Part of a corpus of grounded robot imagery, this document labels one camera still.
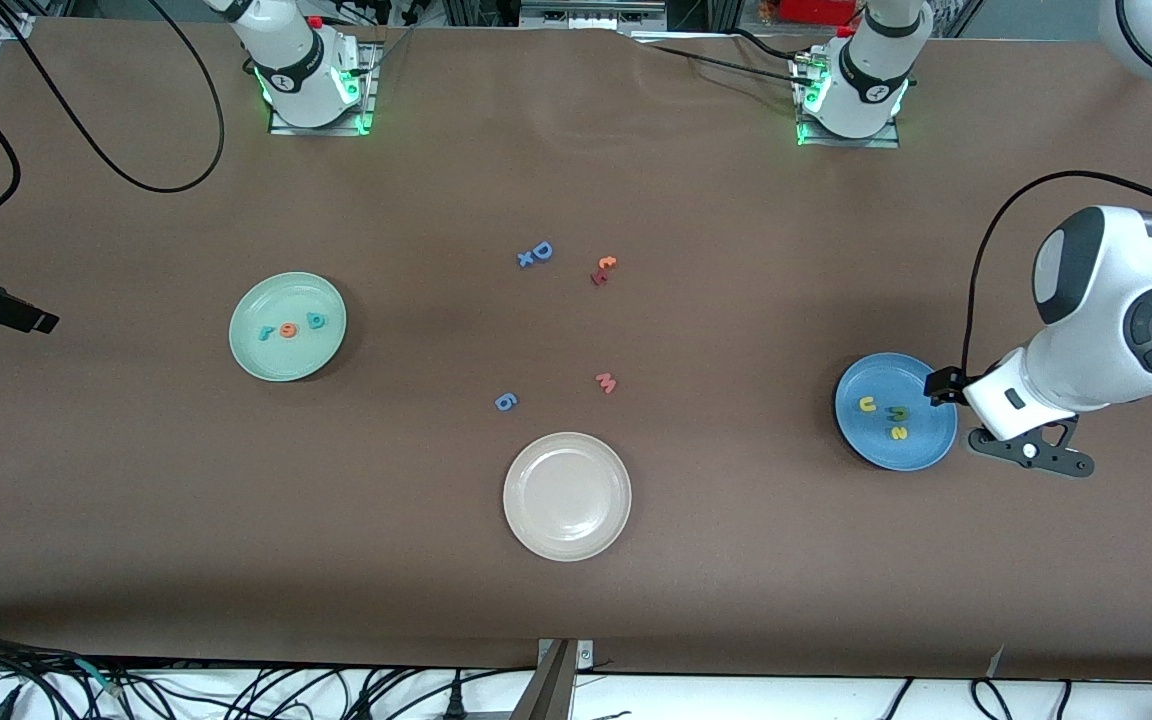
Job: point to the beige plate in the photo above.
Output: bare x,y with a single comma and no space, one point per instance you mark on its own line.
567,496

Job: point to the aluminium profile bar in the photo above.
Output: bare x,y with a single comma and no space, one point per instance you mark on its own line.
546,690

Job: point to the pink foam letter m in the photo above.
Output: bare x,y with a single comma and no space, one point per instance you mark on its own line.
606,383

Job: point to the silver aluminium corner profile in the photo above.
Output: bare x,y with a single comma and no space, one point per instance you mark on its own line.
16,25

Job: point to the brown paper table cover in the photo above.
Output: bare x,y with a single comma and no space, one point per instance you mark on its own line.
136,520

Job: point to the grey metal enclosure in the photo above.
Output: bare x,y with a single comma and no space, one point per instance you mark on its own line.
586,12

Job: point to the blue foam letter D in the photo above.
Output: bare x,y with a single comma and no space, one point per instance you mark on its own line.
541,250

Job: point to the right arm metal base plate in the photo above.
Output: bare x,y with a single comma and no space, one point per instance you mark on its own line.
372,80

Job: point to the light green plate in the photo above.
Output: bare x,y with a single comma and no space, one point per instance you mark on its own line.
288,290

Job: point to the blue plate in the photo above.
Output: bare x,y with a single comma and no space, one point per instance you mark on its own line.
866,440

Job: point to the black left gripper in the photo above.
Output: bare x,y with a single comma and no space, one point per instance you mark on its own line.
946,384

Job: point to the red box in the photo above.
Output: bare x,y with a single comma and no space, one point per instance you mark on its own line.
816,10

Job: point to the black power plug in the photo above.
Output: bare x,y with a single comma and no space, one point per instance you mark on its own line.
454,705

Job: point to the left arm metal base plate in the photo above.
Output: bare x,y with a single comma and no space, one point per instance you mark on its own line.
851,142

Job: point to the blue foam letter g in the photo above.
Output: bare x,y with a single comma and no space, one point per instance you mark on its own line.
506,402

